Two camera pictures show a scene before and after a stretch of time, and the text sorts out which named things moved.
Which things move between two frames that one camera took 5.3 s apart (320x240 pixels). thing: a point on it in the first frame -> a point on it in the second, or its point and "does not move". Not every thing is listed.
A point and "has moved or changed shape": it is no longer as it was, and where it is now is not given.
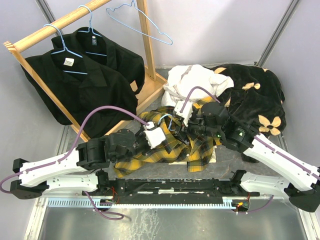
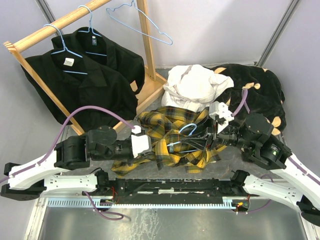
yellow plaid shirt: x=179 y=146 has moved or changed shape
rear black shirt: x=88 y=44 does not move
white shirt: x=182 y=79 does not move
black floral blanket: x=256 y=99 does not move
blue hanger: x=171 y=121 -> x=189 y=134
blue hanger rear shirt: x=90 y=27 does not move
